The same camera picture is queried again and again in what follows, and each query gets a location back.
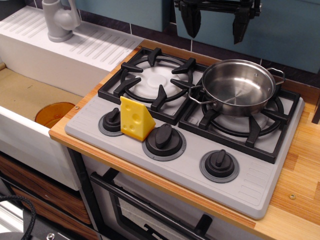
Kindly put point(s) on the black left burner grate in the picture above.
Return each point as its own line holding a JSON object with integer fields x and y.
{"x": 163, "y": 108}

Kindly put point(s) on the white left burner disc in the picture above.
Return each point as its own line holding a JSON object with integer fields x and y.
{"x": 152, "y": 78}

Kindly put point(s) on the white toy sink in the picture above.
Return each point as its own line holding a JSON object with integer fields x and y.
{"x": 36, "y": 72}

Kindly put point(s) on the black right stove knob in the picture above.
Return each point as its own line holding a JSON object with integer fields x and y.
{"x": 219, "y": 166}

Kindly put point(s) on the upper wooden drawer front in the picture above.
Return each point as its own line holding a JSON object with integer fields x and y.
{"x": 48, "y": 189}

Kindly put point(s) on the black middle stove knob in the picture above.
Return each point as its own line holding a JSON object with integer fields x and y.
{"x": 164, "y": 143}

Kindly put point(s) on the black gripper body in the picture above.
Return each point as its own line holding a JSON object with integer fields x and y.
{"x": 224, "y": 6}

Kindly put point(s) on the black left stove knob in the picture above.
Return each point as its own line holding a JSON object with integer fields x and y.
{"x": 110, "y": 123}

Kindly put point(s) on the black burner grate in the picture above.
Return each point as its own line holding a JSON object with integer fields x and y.
{"x": 262, "y": 144}
{"x": 163, "y": 108}

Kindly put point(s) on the wooden drawer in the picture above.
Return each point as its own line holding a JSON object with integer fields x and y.
{"x": 48, "y": 189}
{"x": 67, "y": 224}

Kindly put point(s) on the black stove knob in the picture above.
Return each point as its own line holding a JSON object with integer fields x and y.
{"x": 164, "y": 143}
{"x": 219, "y": 166}
{"x": 110, "y": 123}

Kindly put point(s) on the toy oven door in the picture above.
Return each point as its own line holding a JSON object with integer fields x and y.
{"x": 142, "y": 212}

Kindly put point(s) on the yellow toy cheese wedge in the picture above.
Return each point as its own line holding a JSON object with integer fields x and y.
{"x": 135, "y": 119}

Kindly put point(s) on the stainless steel pot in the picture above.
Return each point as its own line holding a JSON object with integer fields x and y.
{"x": 237, "y": 87}

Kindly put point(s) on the black oven door handle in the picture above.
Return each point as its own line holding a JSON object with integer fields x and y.
{"x": 194, "y": 234}

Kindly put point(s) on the grey toy faucet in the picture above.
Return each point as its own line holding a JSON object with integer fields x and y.
{"x": 60, "y": 22}

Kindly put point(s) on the grey toy stove top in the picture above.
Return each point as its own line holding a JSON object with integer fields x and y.
{"x": 250, "y": 193}

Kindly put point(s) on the black right burner grate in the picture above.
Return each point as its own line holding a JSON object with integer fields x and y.
{"x": 262, "y": 144}

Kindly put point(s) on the lower wooden drawer front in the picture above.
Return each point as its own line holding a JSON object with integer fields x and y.
{"x": 67, "y": 224}

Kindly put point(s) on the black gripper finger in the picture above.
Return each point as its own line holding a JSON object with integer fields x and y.
{"x": 240, "y": 24}
{"x": 191, "y": 17}

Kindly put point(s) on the orange plastic plate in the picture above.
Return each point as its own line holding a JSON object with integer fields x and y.
{"x": 53, "y": 113}

